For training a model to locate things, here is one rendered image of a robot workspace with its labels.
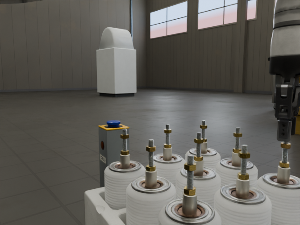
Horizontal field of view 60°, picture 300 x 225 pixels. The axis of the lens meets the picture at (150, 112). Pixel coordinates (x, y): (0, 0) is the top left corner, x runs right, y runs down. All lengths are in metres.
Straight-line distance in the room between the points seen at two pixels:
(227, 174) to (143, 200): 0.23
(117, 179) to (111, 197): 0.05
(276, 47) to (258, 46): 8.21
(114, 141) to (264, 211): 0.43
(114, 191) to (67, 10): 10.45
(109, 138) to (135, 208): 0.29
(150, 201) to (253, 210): 0.17
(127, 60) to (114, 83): 0.69
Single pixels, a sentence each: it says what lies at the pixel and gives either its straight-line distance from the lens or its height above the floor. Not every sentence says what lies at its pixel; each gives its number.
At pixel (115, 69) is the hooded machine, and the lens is 6.36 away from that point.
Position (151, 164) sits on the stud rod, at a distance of 0.50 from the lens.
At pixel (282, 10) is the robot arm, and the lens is 0.55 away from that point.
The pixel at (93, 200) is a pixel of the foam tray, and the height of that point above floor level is 0.18.
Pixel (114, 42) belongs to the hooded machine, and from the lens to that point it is 6.49.
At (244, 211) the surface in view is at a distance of 0.47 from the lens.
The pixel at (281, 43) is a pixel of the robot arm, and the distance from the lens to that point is 0.53.
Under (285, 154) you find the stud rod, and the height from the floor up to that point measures 0.31.
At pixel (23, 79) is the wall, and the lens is 10.14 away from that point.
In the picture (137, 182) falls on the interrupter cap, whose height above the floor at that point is 0.25.
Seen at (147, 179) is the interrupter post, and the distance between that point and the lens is 0.50.
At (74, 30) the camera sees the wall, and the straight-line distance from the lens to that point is 10.85.
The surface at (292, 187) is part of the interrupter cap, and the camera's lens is 0.56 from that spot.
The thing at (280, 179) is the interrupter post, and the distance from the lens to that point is 0.59.
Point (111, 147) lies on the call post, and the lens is 0.74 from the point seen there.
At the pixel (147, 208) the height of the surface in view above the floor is 0.23.
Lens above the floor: 0.45
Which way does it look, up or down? 7 degrees down
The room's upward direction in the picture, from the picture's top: straight up
